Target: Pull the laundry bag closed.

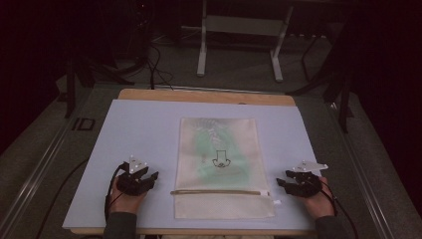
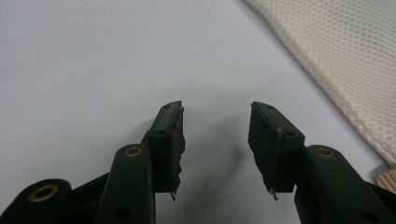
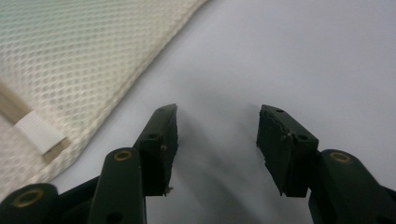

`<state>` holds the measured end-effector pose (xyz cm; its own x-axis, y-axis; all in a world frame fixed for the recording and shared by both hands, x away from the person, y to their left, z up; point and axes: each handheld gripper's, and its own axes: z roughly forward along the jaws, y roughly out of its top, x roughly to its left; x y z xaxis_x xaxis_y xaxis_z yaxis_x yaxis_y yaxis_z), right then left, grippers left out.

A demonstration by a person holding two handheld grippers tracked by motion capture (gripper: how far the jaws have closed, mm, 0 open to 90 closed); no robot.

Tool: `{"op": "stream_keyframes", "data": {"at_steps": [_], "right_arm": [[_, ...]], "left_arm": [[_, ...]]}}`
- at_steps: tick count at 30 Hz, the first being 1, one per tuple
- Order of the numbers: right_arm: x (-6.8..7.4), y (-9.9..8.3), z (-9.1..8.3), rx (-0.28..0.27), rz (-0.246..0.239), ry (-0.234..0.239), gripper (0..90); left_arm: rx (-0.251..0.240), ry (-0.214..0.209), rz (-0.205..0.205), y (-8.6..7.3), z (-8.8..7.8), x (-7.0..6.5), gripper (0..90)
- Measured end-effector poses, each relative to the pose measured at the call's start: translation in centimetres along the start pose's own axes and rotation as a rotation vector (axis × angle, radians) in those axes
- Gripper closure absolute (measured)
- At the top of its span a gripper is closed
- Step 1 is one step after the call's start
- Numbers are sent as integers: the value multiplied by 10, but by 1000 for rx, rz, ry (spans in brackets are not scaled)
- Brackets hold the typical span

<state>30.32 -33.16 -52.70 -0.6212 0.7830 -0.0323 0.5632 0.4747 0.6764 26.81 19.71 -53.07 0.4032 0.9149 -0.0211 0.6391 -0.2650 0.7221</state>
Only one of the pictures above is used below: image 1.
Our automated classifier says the black cable bundle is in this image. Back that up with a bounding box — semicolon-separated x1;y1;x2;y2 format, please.
123;0;174;92

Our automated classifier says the light blue mat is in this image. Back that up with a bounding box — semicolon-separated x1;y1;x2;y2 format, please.
62;99;332;231

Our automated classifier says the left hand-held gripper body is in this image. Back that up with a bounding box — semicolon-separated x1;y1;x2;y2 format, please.
115;154;149;197

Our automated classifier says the clear plastic zip bag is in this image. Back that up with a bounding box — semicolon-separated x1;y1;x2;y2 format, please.
170;117;283;221

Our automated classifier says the person's right hand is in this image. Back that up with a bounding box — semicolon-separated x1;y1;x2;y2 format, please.
300;176;335;220

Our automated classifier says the person's left hand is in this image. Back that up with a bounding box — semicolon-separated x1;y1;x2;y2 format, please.
109;184;147;215

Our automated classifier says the black stand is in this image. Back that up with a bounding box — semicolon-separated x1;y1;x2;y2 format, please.
286;16;355;134
64;54;135;120

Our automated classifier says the white metal stand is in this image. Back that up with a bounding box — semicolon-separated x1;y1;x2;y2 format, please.
181;0;295;84

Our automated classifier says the green garment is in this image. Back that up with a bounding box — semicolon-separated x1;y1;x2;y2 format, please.
193;127;251;184

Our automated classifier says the black floor cable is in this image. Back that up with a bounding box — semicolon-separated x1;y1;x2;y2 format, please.
34;158;90;239

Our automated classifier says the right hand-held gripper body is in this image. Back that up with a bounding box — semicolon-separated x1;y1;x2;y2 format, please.
290;160;329;199

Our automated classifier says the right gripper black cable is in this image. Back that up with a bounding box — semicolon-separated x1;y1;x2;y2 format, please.
318;178;360;239

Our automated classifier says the metal floor rail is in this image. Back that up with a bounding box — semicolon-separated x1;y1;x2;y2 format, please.
326;101;396;239
0;114;79;239

